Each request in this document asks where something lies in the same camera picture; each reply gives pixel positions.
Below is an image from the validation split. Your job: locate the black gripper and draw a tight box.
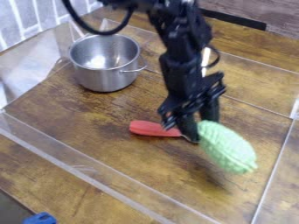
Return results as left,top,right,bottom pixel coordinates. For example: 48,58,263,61
157,54,225,143

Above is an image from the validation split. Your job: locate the green bitter gourd toy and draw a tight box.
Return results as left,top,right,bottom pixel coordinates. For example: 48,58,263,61
197,120,257,174

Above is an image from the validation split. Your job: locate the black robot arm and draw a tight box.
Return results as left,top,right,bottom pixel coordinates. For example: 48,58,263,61
99,0,225,143

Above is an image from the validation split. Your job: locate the silver metal pot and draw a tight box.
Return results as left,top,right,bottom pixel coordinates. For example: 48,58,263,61
68,34,147,93

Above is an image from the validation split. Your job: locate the blue object at corner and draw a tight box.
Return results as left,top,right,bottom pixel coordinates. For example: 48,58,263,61
23,212,57,224

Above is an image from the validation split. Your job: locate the clear acrylic barrier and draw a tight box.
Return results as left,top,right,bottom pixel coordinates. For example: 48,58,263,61
0,24,299,224

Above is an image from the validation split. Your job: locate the red handled metal spoon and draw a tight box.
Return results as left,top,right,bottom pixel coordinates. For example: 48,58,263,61
128,120,199,143

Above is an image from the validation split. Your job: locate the black strip on wall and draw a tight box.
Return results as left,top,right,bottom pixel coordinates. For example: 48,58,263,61
200,9,267,31

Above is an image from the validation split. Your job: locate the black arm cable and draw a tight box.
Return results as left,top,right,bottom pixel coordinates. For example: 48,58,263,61
61,0,136,37

